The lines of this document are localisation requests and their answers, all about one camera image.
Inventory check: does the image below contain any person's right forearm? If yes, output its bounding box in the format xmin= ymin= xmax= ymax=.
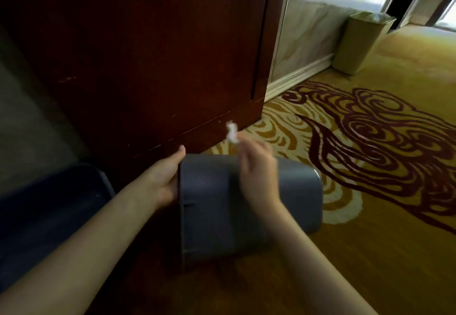
xmin=263 ymin=201 xmax=378 ymax=315

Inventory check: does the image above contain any grey plastic waste bin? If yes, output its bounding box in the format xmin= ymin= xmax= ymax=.
xmin=177 ymin=154 xmax=324 ymax=260

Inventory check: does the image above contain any glass door with metal frame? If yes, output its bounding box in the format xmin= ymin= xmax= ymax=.
xmin=265 ymin=0 xmax=410 ymax=103

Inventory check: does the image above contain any beige waste bin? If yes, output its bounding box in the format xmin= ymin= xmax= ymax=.
xmin=331 ymin=11 xmax=397 ymax=76

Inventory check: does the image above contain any person's left hand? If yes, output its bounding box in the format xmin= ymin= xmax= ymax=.
xmin=142 ymin=145 xmax=186 ymax=208

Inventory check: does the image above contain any dark blue plastic bin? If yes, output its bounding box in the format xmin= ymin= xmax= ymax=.
xmin=0 ymin=163 xmax=116 ymax=283

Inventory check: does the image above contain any dark wooden cabinet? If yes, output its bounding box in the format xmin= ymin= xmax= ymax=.
xmin=0 ymin=0 xmax=291 ymax=169

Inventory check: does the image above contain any person's right hand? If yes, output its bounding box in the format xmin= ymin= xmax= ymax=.
xmin=237 ymin=134 xmax=283 ymax=208

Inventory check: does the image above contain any person's left forearm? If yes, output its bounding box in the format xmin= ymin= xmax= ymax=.
xmin=0 ymin=177 xmax=162 ymax=315

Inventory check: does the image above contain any white paper scrap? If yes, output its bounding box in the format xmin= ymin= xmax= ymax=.
xmin=226 ymin=121 xmax=240 ymax=145

